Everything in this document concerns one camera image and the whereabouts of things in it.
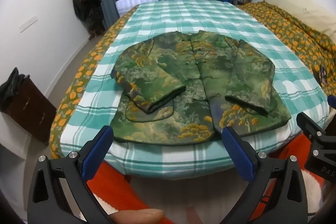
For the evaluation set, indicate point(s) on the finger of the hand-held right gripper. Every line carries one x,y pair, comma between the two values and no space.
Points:
332,102
311,128

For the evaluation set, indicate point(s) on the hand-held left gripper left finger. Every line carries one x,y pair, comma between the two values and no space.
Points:
95,153

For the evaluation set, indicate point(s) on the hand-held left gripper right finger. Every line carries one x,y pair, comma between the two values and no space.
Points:
237,153

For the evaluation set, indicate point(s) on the green printed padded jacket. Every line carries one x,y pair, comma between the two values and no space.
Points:
162,119

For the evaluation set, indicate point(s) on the person's left hand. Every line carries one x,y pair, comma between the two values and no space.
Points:
139,216

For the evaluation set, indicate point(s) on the orange floral bed sheet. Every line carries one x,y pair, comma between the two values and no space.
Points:
78,82

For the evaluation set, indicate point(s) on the dark wooden cabinet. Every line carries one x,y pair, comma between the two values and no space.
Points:
31,111

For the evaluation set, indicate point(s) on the cream pillow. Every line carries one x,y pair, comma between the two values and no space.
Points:
296,6

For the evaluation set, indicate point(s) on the dark cloth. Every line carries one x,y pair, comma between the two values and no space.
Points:
11,87

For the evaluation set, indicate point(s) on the teal checked blanket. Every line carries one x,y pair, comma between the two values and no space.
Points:
183,14

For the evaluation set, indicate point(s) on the white wall plate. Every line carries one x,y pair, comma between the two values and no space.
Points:
29,25

